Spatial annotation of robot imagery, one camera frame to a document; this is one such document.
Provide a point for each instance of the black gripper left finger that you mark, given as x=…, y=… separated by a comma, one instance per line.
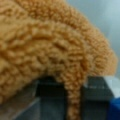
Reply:
x=53, y=101

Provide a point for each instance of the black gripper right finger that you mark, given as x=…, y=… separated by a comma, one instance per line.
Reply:
x=96, y=95

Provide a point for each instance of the orange terry towel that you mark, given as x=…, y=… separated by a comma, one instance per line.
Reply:
x=50, y=38

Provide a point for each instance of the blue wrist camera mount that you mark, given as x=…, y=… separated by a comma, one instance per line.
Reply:
x=114, y=110

